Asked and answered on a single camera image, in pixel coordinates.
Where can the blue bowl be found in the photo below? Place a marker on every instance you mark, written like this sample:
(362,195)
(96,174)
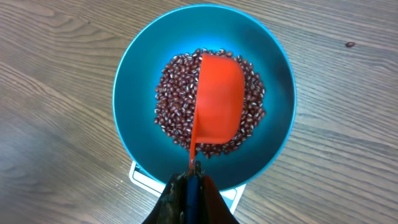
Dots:
(186,29)

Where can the white digital kitchen scale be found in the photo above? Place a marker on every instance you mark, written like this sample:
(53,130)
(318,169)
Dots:
(139,178)

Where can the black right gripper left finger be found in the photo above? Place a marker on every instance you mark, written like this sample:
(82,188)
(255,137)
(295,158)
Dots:
(170,206)

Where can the red beans in bowl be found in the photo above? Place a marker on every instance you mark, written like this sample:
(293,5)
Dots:
(176,95)

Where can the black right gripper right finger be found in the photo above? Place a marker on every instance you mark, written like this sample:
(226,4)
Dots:
(211,207)

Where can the orange scoop blue handle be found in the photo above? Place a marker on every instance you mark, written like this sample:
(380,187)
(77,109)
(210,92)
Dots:
(217,115)

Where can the stray red bean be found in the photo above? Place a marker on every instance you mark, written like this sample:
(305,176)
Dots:
(350,44)

